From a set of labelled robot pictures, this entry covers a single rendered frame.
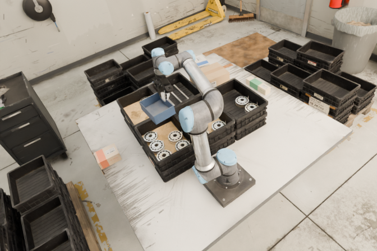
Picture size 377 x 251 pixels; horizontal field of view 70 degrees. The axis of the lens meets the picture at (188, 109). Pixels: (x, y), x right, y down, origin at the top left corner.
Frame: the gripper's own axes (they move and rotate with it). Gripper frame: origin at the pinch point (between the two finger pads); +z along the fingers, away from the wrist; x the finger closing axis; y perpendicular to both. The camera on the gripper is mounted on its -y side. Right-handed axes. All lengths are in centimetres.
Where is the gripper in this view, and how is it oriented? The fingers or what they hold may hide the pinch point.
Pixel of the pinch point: (165, 100)
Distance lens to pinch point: 177.1
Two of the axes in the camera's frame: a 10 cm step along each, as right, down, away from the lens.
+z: 0.6, 7.8, 6.2
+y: -5.4, -5.0, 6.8
